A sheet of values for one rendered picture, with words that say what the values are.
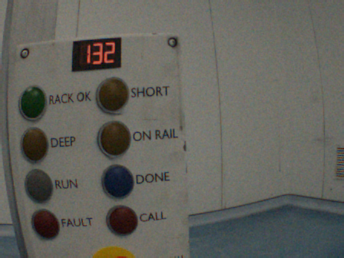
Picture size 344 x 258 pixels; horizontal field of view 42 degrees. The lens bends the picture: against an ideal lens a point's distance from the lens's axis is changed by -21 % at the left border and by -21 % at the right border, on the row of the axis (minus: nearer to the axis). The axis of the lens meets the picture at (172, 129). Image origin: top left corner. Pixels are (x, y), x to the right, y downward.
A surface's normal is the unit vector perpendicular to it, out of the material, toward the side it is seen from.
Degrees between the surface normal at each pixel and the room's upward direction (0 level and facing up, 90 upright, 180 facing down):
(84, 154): 90
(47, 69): 90
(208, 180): 90
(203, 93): 90
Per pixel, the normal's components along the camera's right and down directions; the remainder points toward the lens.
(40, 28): 0.49, 0.02
